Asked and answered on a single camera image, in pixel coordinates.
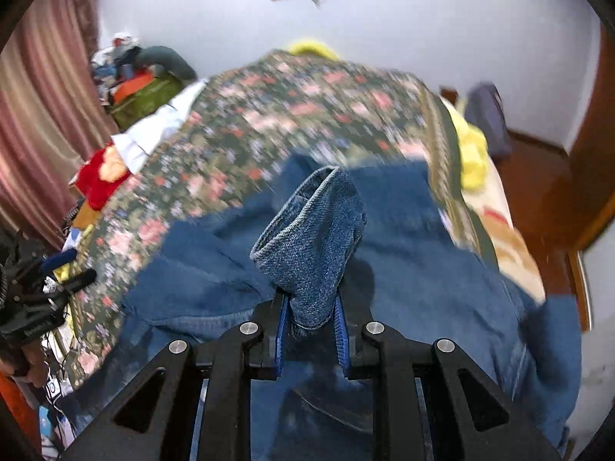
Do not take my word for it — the blue denim jacket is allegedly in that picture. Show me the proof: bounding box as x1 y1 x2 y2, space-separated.
67 154 581 460

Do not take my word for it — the red plush toy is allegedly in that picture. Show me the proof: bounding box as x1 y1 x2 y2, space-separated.
72 144 131 211

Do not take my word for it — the white pillow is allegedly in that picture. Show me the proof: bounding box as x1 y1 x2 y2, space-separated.
111 78 208 175

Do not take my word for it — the striped pink curtain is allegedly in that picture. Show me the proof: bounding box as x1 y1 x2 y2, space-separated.
1 0 117 247

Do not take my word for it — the beige patterned bed sheet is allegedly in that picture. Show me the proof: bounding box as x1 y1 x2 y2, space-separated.
443 100 546 304

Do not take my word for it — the orange box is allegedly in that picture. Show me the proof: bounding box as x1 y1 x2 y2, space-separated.
113 71 155 103

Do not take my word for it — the green storage box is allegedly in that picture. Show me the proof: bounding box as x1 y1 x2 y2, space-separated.
110 74 185 132

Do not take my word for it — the green floral bedspread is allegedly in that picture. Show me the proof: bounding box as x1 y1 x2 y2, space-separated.
65 51 496 386

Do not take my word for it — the yellow blanket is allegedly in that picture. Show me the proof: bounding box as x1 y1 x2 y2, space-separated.
448 107 489 192

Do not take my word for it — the grey neck pillow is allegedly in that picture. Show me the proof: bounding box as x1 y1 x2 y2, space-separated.
135 46 197 82

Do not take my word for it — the purple grey backpack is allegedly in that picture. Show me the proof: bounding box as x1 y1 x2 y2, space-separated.
463 82 512 160

